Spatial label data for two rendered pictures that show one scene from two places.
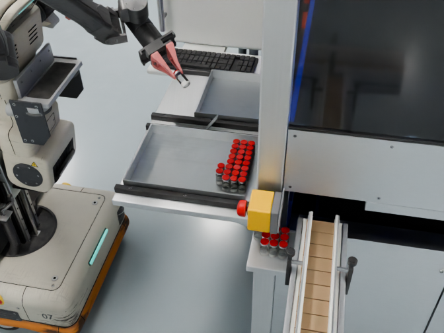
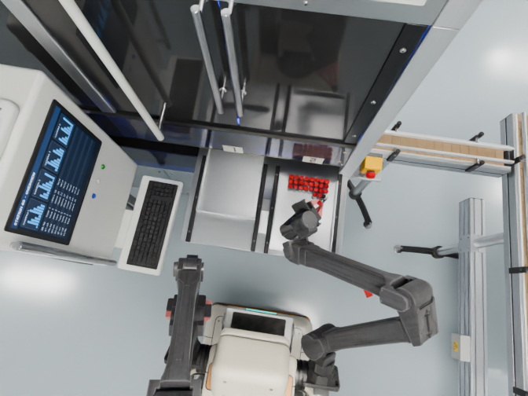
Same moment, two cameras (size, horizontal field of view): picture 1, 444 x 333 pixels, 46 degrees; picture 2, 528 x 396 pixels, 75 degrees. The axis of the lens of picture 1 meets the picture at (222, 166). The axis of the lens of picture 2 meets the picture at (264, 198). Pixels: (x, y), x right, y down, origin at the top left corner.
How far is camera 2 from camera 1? 1.47 m
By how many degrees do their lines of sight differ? 50
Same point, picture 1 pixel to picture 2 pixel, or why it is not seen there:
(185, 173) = not seen: hidden behind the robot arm
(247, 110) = (242, 183)
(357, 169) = not seen: hidden behind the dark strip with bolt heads
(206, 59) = (153, 221)
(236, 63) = (157, 197)
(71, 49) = not seen: outside the picture
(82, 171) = (150, 357)
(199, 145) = (283, 213)
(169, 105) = (235, 240)
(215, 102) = (232, 206)
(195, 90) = (215, 222)
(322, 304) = (411, 142)
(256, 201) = (375, 165)
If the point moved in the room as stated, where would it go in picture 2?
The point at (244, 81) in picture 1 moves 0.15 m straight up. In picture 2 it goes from (203, 186) to (197, 175)
